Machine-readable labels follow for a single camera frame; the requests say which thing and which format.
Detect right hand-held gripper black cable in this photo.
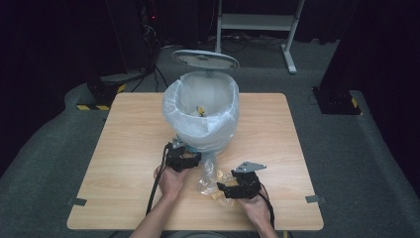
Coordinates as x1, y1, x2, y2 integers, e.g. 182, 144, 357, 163
258, 188, 276, 230

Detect grey tape piece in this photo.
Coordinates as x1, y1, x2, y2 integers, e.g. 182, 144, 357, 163
304, 194, 327, 204
66, 196, 88, 207

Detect black base with hazard tape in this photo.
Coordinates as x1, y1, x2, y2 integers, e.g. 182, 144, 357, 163
75, 76, 127, 112
311, 86, 363, 116

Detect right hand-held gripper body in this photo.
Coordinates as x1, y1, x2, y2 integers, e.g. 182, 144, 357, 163
231, 161, 267, 200

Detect person's right hand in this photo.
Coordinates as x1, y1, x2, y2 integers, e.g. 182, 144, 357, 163
235, 193, 274, 230

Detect yellow plastic wrapper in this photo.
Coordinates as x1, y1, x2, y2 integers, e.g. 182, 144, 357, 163
211, 169, 240, 208

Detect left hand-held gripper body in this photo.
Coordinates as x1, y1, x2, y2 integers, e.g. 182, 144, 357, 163
164, 138, 192, 174

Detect white grey pedal trash can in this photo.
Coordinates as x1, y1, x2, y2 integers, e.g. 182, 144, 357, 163
161, 49, 241, 164

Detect white plastic bin liner bag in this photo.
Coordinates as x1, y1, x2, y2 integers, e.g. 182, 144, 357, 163
161, 70, 241, 154

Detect black floor cables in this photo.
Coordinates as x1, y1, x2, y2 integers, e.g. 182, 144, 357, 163
201, 32, 285, 54

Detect person's left hand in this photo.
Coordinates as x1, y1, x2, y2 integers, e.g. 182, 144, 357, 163
153, 164, 190, 201

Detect hand-held gripper black cable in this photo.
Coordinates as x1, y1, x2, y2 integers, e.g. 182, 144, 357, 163
258, 188, 276, 230
145, 144, 170, 216

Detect person's grey clothing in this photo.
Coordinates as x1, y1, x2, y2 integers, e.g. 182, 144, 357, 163
166, 230, 232, 238

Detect left hand-held gripper black cable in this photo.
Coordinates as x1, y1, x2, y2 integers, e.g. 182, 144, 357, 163
145, 144, 170, 216

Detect clear shiny plastic wrapper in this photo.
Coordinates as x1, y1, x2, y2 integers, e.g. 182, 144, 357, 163
197, 152, 220, 196

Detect white metal stand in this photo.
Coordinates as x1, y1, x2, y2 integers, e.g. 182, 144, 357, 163
213, 0, 307, 75

